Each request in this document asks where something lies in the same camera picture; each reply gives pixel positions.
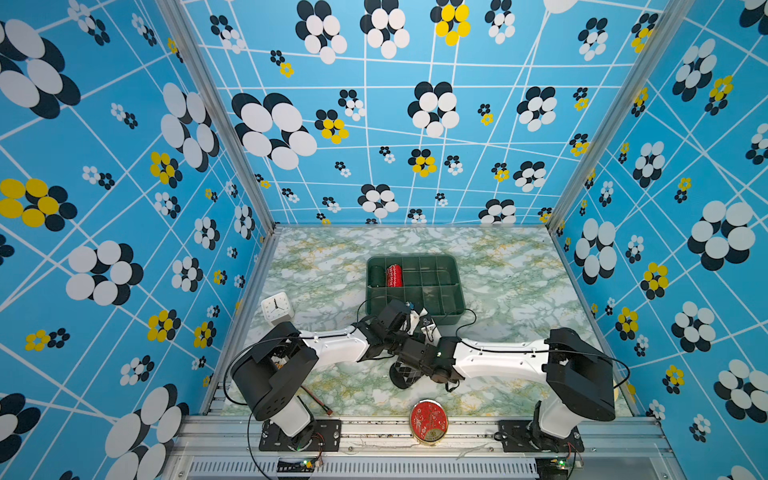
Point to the red round tin lid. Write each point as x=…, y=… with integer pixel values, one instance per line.
x=428, y=422

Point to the white square clock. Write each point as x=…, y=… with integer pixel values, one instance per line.
x=277, y=309

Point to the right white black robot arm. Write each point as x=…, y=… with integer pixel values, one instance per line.
x=579, y=375

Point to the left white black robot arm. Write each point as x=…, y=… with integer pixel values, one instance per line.
x=269, y=373

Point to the green compartment tray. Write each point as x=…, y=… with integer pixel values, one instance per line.
x=430, y=280

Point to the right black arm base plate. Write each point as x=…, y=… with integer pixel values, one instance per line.
x=517, y=436

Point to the dark green roll in tray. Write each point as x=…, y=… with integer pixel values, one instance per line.
x=377, y=277

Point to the aluminium front rail frame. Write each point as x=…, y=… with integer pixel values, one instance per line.
x=384, y=448

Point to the black grey argyle sock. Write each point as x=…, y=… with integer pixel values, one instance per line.
x=404, y=376

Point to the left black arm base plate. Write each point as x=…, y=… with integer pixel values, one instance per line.
x=319, y=435

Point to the red soda can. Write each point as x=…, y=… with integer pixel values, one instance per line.
x=394, y=276

